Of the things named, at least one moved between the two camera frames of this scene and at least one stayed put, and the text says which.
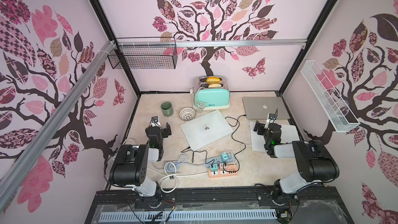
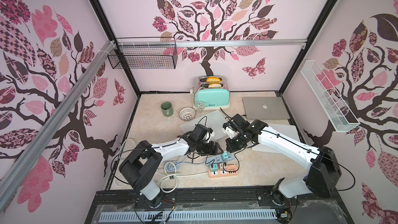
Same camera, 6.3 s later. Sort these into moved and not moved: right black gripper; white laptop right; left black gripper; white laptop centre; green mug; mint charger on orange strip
Moved: left black gripper; right black gripper
Not moved: green mug; mint charger on orange strip; white laptop right; white laptop centre
